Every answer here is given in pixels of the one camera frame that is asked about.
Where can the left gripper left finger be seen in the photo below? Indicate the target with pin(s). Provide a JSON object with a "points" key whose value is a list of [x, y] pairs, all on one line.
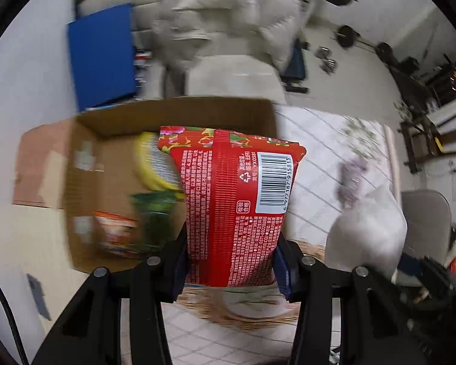
{"points": [[88, 330]]}

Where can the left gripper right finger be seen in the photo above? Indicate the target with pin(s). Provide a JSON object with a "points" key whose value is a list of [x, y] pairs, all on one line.
{"points": [[372, 329]]}

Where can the red noodle packet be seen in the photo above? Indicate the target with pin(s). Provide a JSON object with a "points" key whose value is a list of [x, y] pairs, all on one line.
{"points": [[237, 189]]}

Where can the white plastic pack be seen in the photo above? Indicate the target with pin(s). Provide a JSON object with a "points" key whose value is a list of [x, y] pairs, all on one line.
{"points": [[370, 233]]}

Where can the orange snack bag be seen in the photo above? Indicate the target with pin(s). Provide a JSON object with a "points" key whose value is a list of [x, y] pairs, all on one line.
{"points": [[117, 234]]}

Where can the grey chair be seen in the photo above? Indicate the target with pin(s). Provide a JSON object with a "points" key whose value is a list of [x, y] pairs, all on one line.
{"points": [[428, 216]]}

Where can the dark green snack bag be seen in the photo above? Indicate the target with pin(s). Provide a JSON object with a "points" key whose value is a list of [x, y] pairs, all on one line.
{"points": [[156, 228]]}

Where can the lavender fuzzy cloth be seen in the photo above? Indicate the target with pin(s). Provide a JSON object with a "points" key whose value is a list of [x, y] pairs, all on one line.
{"points": [[351, 175]]}

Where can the brown cardboard box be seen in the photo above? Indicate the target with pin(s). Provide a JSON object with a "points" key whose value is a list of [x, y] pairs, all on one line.
{"points": [[89, 163]]}

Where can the yellow silver snack bag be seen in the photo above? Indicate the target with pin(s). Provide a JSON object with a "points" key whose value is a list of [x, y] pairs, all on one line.
{"points": [[155, 169]]}

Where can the dark wooden shelf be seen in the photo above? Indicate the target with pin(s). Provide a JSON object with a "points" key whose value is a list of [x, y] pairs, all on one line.
{"points": [[425, 141]]}

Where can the small chrome dumbbell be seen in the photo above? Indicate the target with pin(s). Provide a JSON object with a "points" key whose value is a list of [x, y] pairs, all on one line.
{"points": [[327, 64]]}

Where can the blue black exercise bench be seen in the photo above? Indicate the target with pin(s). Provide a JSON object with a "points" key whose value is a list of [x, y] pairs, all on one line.
{"points": [[295, 73]]}

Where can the beige sofa chair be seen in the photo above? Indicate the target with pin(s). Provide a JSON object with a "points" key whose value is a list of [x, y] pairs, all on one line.
{"points": [[210, 74]]}

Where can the blue flat board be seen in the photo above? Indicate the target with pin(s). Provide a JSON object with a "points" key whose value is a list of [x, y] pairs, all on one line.
{"points": [[102, 57]]}

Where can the white puffy jacket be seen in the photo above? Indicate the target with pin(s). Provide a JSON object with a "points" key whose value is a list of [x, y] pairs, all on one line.
{"points": [[265, 28]]}

